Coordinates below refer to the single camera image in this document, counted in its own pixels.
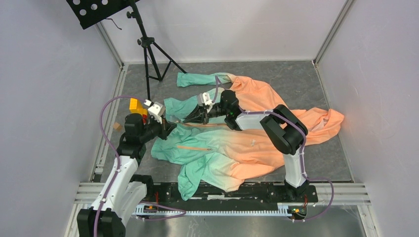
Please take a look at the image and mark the yellow red toy block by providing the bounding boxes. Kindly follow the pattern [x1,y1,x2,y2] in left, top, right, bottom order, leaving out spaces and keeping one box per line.
[129,98,148,123]

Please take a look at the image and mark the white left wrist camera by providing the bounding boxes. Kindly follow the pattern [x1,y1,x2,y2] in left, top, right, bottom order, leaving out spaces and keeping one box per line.
[144,100,166,124]

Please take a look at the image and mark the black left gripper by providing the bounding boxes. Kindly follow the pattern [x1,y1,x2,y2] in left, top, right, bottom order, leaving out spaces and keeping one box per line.
[139,115,176,143]

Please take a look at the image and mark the green and orange jacket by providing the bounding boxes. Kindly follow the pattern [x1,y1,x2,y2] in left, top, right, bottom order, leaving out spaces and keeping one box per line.
[150,72,345,201]

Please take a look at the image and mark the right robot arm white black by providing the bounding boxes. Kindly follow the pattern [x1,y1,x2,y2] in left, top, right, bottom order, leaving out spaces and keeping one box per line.
[183,89,309,201]

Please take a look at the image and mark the black perforated stand plate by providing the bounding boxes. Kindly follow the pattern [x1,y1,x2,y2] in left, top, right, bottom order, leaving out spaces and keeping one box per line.
[66,0,138,30]

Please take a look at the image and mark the small wooden cube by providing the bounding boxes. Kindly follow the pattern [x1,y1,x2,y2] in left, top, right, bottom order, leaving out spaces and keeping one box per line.
[113,122,123,132]

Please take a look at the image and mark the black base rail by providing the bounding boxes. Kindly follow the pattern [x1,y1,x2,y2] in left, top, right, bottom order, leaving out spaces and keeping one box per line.
[144,182,319,211]

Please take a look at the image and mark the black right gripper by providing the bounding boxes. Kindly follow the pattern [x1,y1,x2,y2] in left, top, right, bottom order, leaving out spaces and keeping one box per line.
[183,103,229,125]

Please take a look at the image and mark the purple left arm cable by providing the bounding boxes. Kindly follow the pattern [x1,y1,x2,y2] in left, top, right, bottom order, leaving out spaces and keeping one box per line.
[93,95,148,237]

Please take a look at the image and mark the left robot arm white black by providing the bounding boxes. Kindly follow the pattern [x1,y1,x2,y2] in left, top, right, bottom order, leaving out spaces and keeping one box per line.
[77,114,177,237]

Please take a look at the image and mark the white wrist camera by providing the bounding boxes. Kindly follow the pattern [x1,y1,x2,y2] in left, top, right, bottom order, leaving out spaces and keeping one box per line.
[144,100,166,124]
[197,92,214,109]

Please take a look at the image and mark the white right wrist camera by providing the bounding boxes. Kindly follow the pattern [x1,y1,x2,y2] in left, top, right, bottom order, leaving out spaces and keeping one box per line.
[197,92,214,109]

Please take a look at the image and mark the black tripod stand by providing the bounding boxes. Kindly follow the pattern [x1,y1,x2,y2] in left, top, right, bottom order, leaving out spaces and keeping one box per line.
[126,0,187,100]

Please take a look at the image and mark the white cable duct strip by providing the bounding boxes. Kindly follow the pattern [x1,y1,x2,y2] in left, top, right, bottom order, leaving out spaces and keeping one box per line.
[132,204,292,217]

